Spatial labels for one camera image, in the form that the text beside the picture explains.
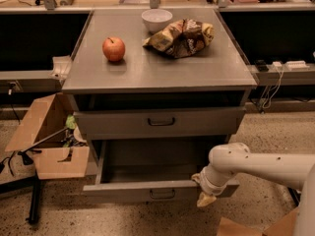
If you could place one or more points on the grey drawer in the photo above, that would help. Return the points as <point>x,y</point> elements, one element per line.
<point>159,123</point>
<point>149,170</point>

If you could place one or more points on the black stand left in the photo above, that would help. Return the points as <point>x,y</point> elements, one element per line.
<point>32,181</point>

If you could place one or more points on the open cardboard box left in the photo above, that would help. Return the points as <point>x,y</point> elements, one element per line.
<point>44,124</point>

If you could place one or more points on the white bowl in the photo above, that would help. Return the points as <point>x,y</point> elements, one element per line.
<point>156,19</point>

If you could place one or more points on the white power strip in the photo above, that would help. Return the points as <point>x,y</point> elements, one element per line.
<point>296,65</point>

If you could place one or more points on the grey top drawer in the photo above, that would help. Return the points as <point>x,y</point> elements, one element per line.
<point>159,123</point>

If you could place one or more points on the crumpled brown chip bag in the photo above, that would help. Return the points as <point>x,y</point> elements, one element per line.
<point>182,38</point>

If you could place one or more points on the clear plastic piece left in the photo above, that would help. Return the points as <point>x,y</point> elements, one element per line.
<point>61,67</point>

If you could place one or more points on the black adapter on shelf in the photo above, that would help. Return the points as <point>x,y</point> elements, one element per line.
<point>261,66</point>

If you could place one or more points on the red apple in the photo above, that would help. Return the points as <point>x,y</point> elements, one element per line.
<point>113,49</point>

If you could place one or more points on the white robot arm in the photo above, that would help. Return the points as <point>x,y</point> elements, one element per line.
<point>296,171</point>

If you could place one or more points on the grey metal drawer cabinet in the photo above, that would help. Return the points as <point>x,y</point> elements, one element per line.
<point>146,79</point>

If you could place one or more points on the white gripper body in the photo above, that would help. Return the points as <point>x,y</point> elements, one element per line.
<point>207,184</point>

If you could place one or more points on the black bar right floor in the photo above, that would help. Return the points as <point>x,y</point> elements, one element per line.
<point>295,196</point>

